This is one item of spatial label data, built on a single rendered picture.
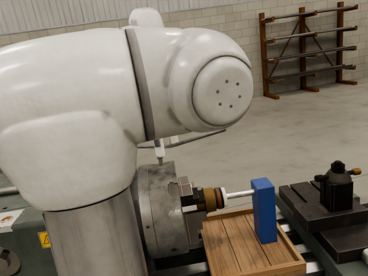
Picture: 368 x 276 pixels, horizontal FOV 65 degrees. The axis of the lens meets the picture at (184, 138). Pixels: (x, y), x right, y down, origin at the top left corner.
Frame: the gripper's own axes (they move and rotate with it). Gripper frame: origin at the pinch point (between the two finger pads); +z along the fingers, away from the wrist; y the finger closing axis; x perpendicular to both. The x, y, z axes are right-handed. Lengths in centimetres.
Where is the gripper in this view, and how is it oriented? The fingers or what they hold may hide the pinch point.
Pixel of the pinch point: (167, 144)
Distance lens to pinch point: 93.8
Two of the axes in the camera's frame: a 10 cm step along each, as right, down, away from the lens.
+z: 1.5, 9.6, 2.5
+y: 3.8, -2.8, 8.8
